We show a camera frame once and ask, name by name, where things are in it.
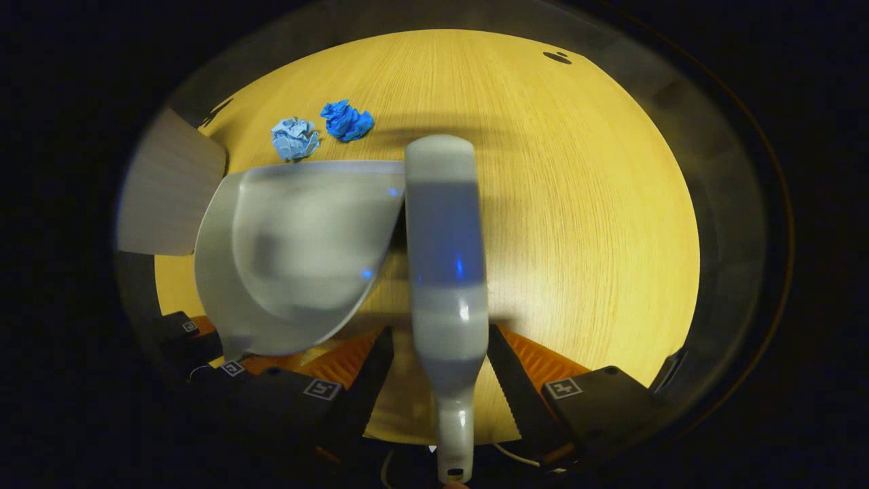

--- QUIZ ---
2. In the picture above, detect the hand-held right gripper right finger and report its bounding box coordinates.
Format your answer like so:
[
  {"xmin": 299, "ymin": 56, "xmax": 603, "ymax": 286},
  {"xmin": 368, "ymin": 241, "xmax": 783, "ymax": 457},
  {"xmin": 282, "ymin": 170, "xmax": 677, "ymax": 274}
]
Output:
[{"xmin": 487, "ymin": 324, "xmax": 663, "ymax": 468}]

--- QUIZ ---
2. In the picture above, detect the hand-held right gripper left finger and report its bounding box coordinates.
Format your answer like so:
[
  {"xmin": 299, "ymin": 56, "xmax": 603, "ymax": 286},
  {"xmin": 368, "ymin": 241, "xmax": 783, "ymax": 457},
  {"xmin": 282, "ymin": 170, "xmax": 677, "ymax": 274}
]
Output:
[{"xmin": 231, "ymin": 326, "xmax": 396, "ymax": 454}]

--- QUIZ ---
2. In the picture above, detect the white dustpan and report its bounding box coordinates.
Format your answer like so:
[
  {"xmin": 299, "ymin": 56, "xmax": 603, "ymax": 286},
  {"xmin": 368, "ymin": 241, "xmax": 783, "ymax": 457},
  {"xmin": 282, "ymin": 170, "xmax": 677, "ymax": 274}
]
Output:
[{"xmin": 193, "ymin": 160, "xmax": 408, "ymax": 357}]

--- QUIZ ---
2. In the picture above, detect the white garbage bin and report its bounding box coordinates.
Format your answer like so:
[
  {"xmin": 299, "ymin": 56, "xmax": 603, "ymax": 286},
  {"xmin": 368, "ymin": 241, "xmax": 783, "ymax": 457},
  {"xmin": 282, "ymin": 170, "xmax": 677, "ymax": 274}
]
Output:
[{"xmin": 115, "ymin": 107, "xmax": 228, "ymax": 257}]

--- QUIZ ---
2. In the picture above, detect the small white broom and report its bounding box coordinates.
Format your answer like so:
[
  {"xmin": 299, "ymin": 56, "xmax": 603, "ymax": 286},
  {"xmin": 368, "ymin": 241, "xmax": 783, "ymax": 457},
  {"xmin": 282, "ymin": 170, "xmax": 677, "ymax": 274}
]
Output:
[{"xmin": 404, "ymin": 134, "xmax": 489, "ymax": 484}]

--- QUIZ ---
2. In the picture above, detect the light blue paper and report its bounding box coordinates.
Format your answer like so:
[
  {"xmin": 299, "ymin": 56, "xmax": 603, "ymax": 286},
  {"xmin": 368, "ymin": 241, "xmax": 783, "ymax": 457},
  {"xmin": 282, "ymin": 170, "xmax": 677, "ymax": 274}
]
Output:
[{"xmin": 272, "ymin": 117, "xmax": 321, "ymax": 162}]

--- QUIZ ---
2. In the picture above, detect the dark blue paper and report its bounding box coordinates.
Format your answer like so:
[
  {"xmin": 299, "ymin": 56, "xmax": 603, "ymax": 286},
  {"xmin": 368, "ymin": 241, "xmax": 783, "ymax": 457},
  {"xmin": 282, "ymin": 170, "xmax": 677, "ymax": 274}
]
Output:
[{"xmin": 320, "ymin": 99, "xmax": 375, "ymax": 143}]

